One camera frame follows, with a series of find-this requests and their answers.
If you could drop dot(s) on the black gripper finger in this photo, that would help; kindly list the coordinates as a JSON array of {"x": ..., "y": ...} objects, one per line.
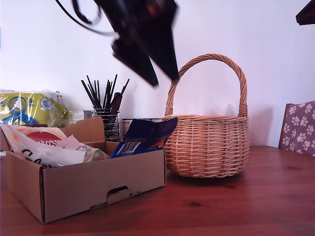
[
  {"x": 165, "y": 49},
  {"x": 307, "y": 14},
  {"x": 137, "y": 64}
]

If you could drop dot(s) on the blue bag of Easter eggs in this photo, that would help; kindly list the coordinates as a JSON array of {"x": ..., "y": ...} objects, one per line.
[{"x": 147, "y": 132}]

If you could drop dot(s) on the white bag with red logo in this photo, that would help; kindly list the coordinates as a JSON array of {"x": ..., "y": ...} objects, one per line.
[{"x": 41, "y": 140}]

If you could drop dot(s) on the brown cardboard box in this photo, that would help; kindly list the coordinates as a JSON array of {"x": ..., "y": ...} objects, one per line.
[{"x": 98, "y": 182}]

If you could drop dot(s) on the thin black stick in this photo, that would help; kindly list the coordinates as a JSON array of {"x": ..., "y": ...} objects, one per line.
[
  {"x": 89, "y": 93},
  {"x": 124, "y": 86},
  {"x": 93, "y": 91},
  {"x": 113, "y": 89},
  {"x": 99, "y": 94},
  {"x": 106, "y": 93}
]

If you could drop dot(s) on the tin can with white label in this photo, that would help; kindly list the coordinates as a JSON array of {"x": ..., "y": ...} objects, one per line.
[{"x": 127, "y": 130}]

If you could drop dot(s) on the grey metal container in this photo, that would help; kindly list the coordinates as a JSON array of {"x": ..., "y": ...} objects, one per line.
[{"x": 88, "y": 113}]

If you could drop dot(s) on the white labelled carton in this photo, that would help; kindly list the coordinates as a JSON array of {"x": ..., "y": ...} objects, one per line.
[{"x": 77, "y": 116}]

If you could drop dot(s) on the yellow green plastic wrapped package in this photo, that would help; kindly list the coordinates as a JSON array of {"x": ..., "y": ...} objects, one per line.
[{"x": 29, "y": 108}]

